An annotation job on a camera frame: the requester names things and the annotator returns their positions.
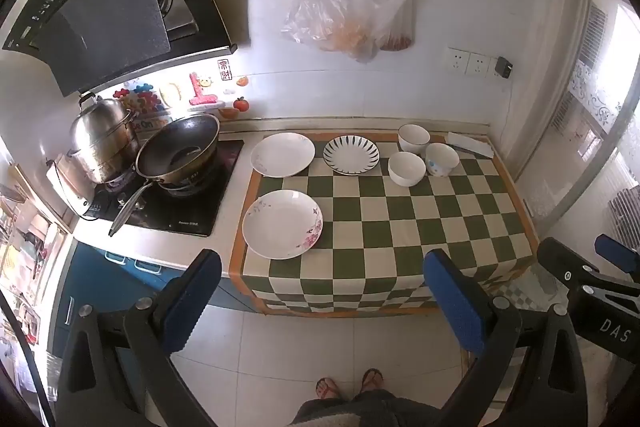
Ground dark rimmed white bowl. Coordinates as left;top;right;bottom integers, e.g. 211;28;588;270
398;124;431;154

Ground black gas stove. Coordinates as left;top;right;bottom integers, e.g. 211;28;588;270
82;138;246;238

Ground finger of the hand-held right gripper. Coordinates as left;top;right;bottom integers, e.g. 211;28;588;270
594;234;640;276
536;237;602;304

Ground green checkered tablecloth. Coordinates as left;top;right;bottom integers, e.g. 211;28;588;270
229;129;538;319

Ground black range hood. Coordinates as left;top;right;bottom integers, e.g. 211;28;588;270
0;0;238;98

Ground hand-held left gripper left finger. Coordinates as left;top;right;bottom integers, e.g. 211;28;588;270
52;248;223;427

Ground person's foot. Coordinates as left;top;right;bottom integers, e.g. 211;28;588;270
315;377;344;403
357;368;385;395

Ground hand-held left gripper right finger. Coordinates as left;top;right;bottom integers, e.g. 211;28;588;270
422;248;591;427

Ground white kitchen appliance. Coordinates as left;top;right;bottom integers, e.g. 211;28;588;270
46;154;99;221

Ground pink floral white plate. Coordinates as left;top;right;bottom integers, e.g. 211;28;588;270
242;189;324;261

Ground person's right foot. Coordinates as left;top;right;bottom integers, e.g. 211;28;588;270
357;368;385;395

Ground plain white bowl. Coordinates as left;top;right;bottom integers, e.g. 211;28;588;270
388;151;427;187

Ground pink wall decoration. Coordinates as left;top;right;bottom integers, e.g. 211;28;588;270
187;73;219;108

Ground black wok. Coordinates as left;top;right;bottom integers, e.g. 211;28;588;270
107;113;222;238

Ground blue kitchen cabinet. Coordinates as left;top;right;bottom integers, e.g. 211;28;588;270
50;242;251;390

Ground cluttered side shelf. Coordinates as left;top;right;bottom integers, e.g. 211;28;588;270
0;162;71;348

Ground white wall socket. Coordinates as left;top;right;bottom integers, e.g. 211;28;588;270
466;52;492;78
446;47;471;75

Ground person's grey trousers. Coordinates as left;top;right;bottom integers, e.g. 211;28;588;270
290;388;446;427

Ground blue printed white bowl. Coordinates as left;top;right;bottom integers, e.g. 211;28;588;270
425;142;460;178

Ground glass sliding door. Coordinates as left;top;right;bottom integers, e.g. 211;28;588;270
515;0;640;228

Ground black striped white plate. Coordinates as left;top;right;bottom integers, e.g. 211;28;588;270
322;134;381;176

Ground colourful wall sticker cluster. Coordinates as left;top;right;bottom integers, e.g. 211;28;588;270
112;79;173;130

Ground white plate small print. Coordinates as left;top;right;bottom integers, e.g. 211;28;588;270
250;132;317;178

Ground stainless steel steamer pot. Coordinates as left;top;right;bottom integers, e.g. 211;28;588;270
67;93;141;185

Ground person's left foot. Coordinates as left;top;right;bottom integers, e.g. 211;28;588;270
315;377;344;403

